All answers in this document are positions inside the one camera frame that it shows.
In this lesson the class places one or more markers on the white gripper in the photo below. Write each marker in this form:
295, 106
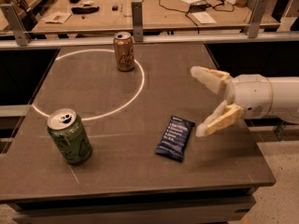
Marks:
251, 96

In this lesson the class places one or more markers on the green soda can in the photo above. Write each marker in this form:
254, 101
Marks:
68, 133

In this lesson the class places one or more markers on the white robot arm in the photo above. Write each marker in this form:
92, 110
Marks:
285, 98

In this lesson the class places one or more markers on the gold soda can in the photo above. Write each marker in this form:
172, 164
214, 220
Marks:
124, 51

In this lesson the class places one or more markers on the dark blue snack packet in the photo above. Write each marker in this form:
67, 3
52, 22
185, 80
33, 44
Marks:
175, 138

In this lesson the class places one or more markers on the white card on desk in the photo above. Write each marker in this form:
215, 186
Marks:
203, 17

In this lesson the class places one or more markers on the small black block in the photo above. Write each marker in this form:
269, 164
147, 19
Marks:
114, 7

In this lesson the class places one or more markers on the wooden background desk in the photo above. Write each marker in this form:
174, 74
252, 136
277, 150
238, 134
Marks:
158, 15

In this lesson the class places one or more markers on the black tool on desk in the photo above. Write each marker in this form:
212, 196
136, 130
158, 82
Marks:
84, 10

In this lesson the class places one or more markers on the paper envelope on desk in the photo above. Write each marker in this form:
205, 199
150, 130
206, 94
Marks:
57, 17

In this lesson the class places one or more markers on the right metal bracket post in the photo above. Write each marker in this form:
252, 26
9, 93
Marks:
256, 16

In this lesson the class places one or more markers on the left metal bracket post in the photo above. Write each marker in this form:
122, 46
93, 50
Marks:
14, 21

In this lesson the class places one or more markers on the metal rail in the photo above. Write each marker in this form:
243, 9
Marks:
153, 39

